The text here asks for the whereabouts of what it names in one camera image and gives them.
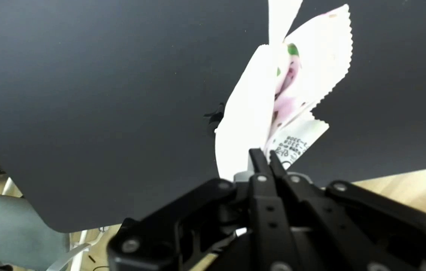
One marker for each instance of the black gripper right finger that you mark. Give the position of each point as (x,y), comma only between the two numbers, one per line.
(353,220)

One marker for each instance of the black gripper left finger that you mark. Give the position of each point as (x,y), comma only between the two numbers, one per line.
(266,216)

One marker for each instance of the white patterned towel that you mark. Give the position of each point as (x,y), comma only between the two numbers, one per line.
(252,115)

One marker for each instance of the grey office chair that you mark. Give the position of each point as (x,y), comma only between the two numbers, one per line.
(11,228)

